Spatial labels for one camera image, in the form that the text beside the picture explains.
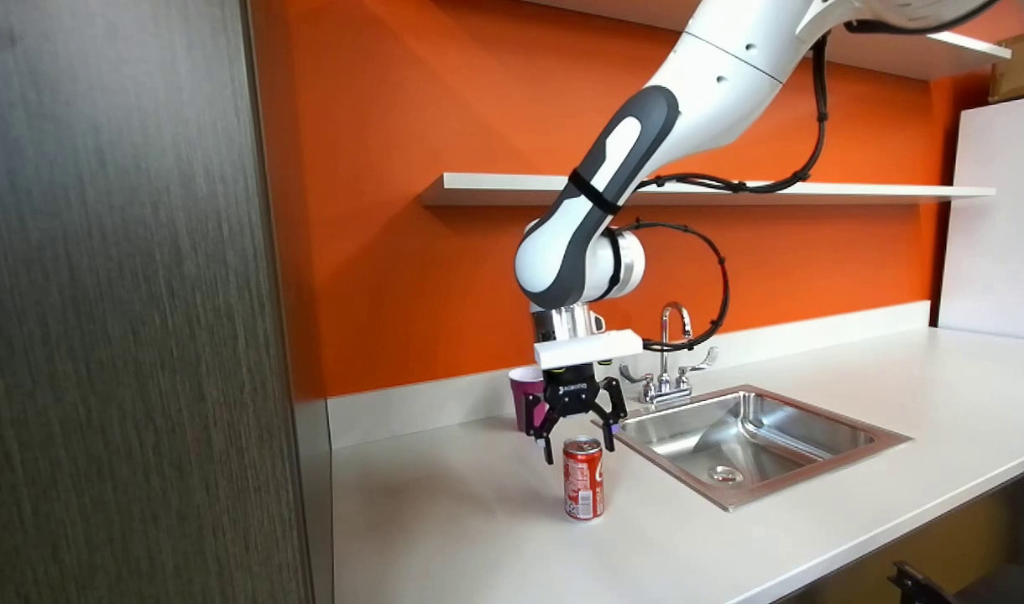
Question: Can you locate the dark wood cabinet panel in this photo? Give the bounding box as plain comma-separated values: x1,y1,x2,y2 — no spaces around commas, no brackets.
0,0,318,604

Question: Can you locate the chrome faucet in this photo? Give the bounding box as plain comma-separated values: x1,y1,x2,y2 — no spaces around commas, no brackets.
615,297,722,408

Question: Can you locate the purple plastic cup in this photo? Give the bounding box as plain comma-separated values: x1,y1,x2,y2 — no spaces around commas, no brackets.
508,364,554,436

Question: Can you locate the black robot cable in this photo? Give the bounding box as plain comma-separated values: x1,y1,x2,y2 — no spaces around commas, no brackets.
610,31,831,354

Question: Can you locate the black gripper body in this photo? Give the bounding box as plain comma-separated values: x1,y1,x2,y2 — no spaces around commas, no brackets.
537,361,609,424

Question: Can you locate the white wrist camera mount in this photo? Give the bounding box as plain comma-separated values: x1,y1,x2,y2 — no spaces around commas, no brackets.
532,306,647,371

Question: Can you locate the thick white wall shelf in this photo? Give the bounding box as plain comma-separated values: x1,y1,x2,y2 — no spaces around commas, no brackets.
822,28,1015,82

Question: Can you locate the thin white wall shelf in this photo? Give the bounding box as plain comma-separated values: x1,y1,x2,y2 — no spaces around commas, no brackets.
420,168,998,211

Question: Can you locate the stainless steel sink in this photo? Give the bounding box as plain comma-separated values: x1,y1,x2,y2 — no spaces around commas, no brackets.
610,382,913,513

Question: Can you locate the white refrigerator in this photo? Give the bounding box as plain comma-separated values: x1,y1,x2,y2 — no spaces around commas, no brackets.
938,91,1024,344

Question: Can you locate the red soda can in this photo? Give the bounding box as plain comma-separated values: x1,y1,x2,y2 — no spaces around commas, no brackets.
561,432,609,524

